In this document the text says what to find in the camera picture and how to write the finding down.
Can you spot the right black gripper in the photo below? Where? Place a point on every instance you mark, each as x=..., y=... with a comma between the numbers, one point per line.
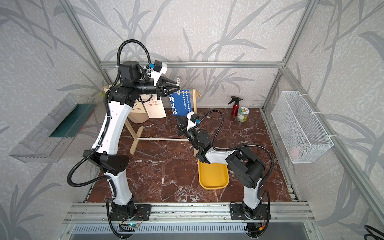
x=183, y=128

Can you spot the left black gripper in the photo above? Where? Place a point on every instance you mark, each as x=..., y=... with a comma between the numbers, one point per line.
x=161, y=88

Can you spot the blue calligraphy postcard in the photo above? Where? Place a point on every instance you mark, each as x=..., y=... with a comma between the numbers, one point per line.
x=181, y=104

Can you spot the cream red-text postcard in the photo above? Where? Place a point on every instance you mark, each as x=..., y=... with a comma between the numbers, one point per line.
x=155, y=108

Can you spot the wooden string rack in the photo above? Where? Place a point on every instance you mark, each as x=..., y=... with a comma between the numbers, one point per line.
x=195, y=105

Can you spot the white clothespin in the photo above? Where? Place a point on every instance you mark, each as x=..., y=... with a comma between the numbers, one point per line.
x=179, y=85

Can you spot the yellow calligraphy postcard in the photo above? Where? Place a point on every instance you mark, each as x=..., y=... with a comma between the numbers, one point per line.
x=138, y=108

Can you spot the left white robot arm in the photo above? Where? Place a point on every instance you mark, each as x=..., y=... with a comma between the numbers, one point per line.
x=134, y=82

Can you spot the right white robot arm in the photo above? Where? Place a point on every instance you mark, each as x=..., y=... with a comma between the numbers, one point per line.
x=247, y=167

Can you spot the red spray bottle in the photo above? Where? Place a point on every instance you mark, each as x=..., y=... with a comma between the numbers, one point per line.
x=236, y=105

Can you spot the yellow plastic tray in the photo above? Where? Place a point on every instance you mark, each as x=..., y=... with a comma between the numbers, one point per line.
x=213, y=176

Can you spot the green-lidded tin can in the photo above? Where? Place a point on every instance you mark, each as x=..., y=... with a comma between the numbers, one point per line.
x=243, y=113

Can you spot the potted flower plant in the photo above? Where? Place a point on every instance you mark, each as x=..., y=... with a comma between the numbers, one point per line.
x=102, y=94

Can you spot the green mat in shelf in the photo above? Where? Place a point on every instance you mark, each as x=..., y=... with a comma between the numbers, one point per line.
x=74, y=121

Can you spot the circuit board with LED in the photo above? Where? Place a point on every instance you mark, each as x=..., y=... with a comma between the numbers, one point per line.
x=129, y=227

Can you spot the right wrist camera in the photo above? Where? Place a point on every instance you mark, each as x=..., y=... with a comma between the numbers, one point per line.
x=193, y=120

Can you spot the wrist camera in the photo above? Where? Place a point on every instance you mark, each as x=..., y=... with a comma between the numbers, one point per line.
x=157, y=69
x=193, y=120

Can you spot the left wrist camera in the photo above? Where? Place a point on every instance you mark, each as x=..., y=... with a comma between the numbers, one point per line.
x=157, y=69

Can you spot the white wire basket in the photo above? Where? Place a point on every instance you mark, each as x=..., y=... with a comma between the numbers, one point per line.
x=304, y=137

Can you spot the clear plastic wall shelf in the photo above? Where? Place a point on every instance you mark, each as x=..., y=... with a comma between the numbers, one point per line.
x=38, y=146

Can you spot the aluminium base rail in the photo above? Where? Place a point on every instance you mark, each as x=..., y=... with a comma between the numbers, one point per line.
x=189, y=213

